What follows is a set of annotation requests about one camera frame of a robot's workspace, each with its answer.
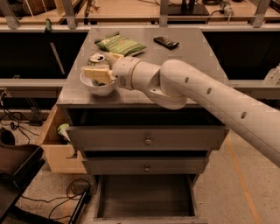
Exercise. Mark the green bag in wooden box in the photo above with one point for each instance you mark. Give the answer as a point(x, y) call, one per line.
point(62, 131)

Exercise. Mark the grey drawer cabinet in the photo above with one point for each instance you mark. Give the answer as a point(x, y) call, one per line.
point(124, 108)

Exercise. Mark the light wooden drawer box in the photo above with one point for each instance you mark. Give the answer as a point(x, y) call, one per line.
point(60, 156)

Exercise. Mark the grey top drawer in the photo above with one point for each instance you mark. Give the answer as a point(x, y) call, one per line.
point(137, 138)

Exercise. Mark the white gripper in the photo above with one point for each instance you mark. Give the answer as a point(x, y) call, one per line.
point(122, 71)

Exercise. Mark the grey middle drawer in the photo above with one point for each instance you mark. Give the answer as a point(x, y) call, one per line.
point(144, 165)

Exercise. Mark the white bowl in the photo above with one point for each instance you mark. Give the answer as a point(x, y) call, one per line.
point(98, 90)

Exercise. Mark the metal railing frame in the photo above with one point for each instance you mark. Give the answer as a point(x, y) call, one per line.
point(77, 14)

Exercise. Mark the green 7up soda can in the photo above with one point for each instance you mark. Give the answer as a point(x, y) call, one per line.
point(95, 60)

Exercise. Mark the white robot part at right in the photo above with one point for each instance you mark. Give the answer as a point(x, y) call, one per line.
point(273, 76)

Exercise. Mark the green chip bag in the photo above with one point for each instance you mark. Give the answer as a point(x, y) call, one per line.
point(117, 43)

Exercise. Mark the black snack bar wrapper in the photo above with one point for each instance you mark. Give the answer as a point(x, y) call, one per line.
point(165, 42)

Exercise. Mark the black cart on left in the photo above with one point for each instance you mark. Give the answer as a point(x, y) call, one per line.
point(19, 164)

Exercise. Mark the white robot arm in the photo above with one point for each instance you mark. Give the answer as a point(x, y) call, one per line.
point(174, 82)

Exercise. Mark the grey open bottom drawer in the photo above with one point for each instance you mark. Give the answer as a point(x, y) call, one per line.
point(146, 199)

